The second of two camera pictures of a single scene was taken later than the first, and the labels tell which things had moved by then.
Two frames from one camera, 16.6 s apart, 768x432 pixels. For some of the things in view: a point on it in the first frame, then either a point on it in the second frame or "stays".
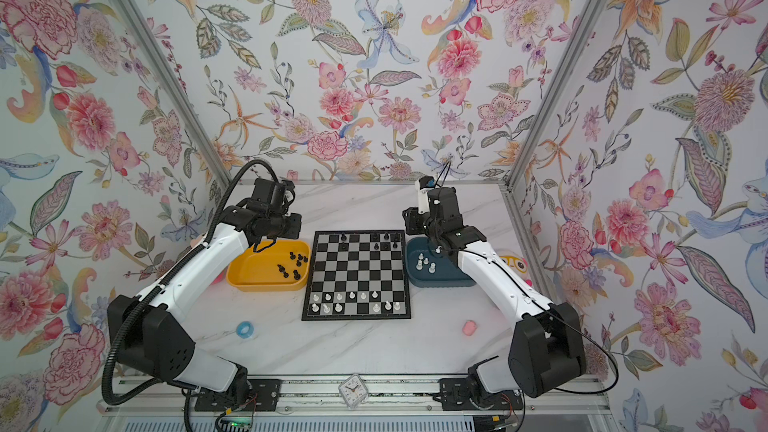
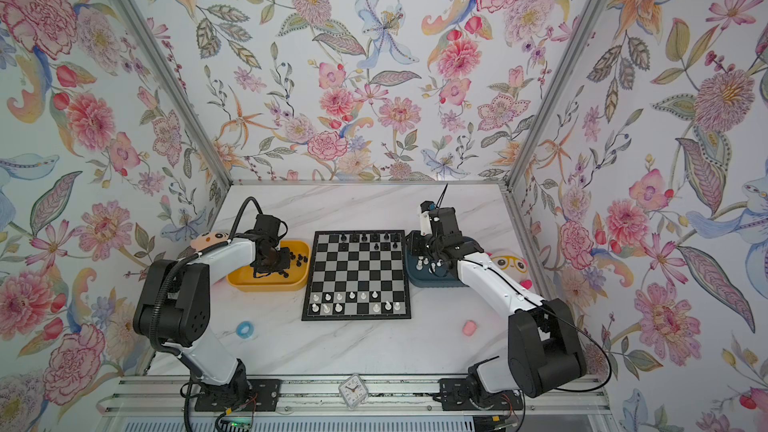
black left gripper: (295, 226) -> (286, 259)
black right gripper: (412, 220) -> (417, 239)
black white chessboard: (357, 275) stays
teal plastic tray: (426, 269) stays
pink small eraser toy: (469, 327) stays
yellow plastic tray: (271, 266) stays
